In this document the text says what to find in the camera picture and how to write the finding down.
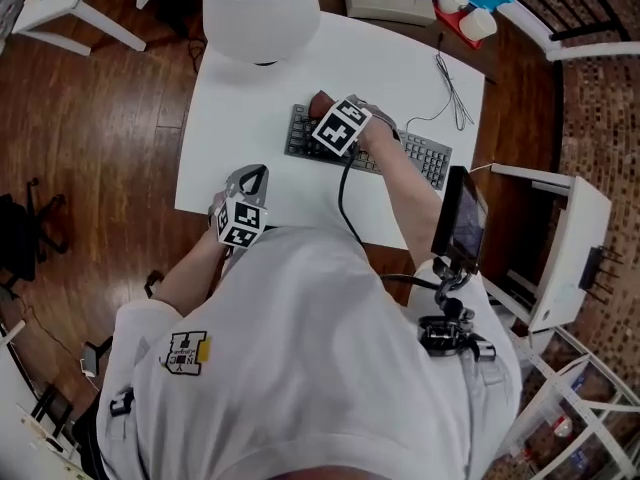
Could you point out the black monitor screen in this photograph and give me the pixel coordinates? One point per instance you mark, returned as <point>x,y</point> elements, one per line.
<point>457,218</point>

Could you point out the person's left hand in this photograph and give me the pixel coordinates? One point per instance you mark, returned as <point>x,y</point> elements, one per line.
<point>217,203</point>

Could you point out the black metal railing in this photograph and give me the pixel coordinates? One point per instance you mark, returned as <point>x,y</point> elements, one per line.
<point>590,28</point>

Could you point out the brown cloth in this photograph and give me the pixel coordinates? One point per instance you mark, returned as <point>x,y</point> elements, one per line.
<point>320,104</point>

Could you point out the red tray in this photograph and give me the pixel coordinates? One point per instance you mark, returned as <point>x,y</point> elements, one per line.
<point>450,20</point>

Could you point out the person's left forearm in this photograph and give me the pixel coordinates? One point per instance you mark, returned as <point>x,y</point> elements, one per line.
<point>195,273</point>

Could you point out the white side table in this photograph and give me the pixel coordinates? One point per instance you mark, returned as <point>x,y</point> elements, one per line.
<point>55,3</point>

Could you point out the white metal rack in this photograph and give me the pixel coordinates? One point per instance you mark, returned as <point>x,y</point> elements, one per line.
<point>560,383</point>

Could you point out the person's right forearm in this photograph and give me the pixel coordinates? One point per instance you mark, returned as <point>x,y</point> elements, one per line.
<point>405,203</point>

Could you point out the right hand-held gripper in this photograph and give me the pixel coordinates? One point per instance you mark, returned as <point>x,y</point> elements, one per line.
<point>340,128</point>

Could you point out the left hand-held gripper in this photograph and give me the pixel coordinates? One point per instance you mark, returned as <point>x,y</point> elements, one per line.
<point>245,223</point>

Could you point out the white wooden cabinet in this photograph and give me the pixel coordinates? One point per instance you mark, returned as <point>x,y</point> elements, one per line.
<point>575,248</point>

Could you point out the white workbench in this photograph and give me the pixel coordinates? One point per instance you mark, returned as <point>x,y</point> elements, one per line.
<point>15,443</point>

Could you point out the white lamp shade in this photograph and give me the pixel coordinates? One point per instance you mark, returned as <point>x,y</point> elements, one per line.
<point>260,28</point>

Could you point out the black router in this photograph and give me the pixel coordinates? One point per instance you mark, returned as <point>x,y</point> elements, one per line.
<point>592,268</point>

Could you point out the white paper scrap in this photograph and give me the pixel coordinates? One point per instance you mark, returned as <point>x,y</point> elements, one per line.
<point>142,1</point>

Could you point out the dark grey keyboard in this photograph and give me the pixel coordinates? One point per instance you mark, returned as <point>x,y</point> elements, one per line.
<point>425,158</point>

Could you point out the black office chair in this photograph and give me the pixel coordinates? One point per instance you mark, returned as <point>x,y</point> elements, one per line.
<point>20,238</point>

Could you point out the person's white shirt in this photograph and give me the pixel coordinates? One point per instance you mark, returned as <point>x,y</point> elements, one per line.
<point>300,358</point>

